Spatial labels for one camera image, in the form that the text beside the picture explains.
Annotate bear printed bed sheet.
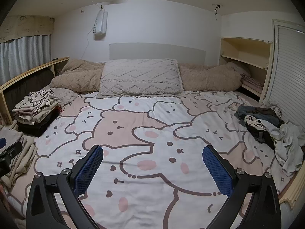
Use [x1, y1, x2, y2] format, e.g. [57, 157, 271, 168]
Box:
[5, 91, 298, 229]

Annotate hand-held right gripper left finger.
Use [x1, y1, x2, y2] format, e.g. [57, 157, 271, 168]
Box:
[26, 145, 104, 229]

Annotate pile of laundry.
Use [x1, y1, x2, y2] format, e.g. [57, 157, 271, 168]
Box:
[235, 100, 305, 174]

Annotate white slatted shutter door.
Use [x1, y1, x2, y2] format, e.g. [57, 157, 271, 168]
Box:
[264, 19, 305, 124]

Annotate ribbed wooden bed edge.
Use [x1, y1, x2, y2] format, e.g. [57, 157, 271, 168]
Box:
[279, 169, 305, 204]

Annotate cream cabinet shelf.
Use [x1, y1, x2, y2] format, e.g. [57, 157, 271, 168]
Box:
[220, 36, 273, 101]

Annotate cream black printed sweater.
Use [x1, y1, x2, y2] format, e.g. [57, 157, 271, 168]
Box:
[244, 114, 265, 127]

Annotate beige fluffy blanket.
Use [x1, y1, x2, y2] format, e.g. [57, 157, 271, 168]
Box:
[50, 58, 250, 106]

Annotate white hanging wall device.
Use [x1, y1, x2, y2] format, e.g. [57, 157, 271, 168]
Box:
[94, 8, 108, 40]

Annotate stack of folded clothes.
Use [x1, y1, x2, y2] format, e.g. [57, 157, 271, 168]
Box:
[12, 89, 63, 137]

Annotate beige printed curtain valance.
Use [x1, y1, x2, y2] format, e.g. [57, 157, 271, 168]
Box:
[0, 15, 55, 43]

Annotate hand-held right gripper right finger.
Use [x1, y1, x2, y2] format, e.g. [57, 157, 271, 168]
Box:
[202, 145, 282, 229]

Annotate beige textured pillow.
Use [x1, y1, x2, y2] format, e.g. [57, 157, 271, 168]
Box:
[96, 58, 187, 99]

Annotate grey headboard panel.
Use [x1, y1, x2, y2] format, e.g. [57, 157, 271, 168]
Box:
[109, 43, 206, 65]

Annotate wooden bedside rail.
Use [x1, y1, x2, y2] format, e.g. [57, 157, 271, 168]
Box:
[0, 57, 70, 124]

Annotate grey window curtain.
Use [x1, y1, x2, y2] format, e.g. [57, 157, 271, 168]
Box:
[0, 35, 52, 84]

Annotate folded beige cloths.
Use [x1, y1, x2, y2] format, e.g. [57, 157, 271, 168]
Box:
[0, 127, 38, 189]

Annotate folded beige bedding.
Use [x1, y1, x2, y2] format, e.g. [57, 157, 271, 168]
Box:
[239, 73, 264, 91]

